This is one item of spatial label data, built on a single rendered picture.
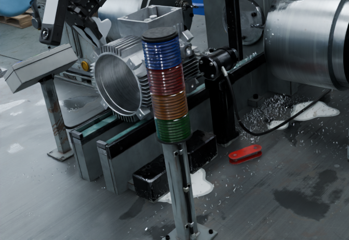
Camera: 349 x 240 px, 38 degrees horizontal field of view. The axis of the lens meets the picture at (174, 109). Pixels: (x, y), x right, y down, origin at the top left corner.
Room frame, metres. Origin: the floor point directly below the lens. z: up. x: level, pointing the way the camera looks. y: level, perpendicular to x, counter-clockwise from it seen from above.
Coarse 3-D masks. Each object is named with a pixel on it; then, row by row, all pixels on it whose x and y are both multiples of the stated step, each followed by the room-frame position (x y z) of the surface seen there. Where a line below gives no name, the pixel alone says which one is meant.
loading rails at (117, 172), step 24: (240, 72) 1.30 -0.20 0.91; (264, 72) 1.38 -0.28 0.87; (192, 96) 1.15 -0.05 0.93; (240, 96) 1.29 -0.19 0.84; (96, 120) 1.10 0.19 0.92; (120, 120) 1.11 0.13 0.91; (144, 120) 1.08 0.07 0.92; (192, 120) 1.14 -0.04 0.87; (72, 144) 1.05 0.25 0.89; (96, 144) 1.05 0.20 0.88; (120, 144) 0.98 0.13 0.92; (144, 144) 1.02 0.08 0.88; (96, 168) 1.04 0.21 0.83; (120, 168) 0.97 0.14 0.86; (120, 192) 0.96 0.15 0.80
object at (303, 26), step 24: (288, 0) 1.13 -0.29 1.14; (312, 0) 1.10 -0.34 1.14; (336, 0) 1.06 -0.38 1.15; (264, 24) 1.20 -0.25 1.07; (288, 24) 1.09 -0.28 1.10; (312, 24) 1.05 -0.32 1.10; (336, 24) 1.03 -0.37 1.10; (264, 48) 1.13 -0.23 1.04; (288, 48) 1.08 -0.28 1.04; (312, 48) 1.04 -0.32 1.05; (336, 48) 1.01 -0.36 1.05; (288, 72) 1.10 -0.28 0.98; (312, 72) 1.05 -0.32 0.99; (336, 72) 1.02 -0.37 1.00
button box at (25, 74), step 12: (60, 48) 1.22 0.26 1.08; (24, 60) 1.15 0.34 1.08; (36, 60) 1.16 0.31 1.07; (48, 60) 1.18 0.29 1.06; (60, 60) 1.19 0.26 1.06; (72, 60) 1.21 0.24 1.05; (12, 72) 1.12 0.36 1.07; (24, 72) 1.13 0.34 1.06; (36, 72) 1.14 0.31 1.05; (48, 72) 1.16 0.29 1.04; (60, 72) 1.24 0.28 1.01; (12, 84) 1.14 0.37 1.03; (24, 84) 1.12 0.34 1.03
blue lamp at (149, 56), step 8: (176, 40) 0.76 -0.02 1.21; (144, 48) 0.76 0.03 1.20; (152, 48) 0.75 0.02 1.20; (160, 48) 0.75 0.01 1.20; (168, 48) 0.75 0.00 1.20; (176, 48) 0.76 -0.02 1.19; (144, 56) 0.77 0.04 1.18; (152, 56) 0.75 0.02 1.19; (160, 56) 0.75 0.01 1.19; (168, 56) 0.75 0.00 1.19; (176, 56) 0.76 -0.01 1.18; (152, 64) 0.75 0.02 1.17; (160, 64) 0.75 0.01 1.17; (168, 64) 0.75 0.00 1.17; (176, 64) 0.75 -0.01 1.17
